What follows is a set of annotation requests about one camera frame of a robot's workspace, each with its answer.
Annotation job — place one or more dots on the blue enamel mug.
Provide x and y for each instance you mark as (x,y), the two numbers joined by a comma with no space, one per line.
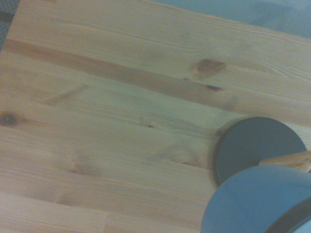
(247,201)

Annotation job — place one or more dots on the wooden mug tree black base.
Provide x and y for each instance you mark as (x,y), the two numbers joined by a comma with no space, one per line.
(252,145)

